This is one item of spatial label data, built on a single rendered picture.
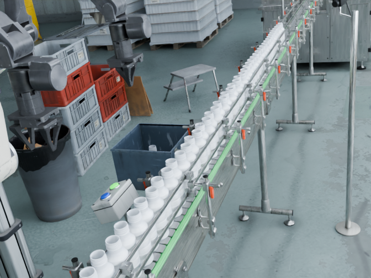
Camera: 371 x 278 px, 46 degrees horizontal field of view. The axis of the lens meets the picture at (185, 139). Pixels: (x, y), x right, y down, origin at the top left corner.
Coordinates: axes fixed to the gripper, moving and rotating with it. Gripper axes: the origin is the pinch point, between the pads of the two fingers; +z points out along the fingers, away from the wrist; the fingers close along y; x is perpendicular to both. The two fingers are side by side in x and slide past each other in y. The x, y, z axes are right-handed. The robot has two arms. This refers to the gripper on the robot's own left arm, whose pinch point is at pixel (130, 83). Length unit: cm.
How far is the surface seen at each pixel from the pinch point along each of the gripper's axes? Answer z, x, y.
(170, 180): 27.2, 14.4, -15.3
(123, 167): 55, -38, 36
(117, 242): 24, 49, -16
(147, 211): 27.2, 31.3, -15.0
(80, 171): 132, -159, 163
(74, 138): 100, -162, 162
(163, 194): 28.4, 20.8, -15.2
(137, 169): 55, -38, 29
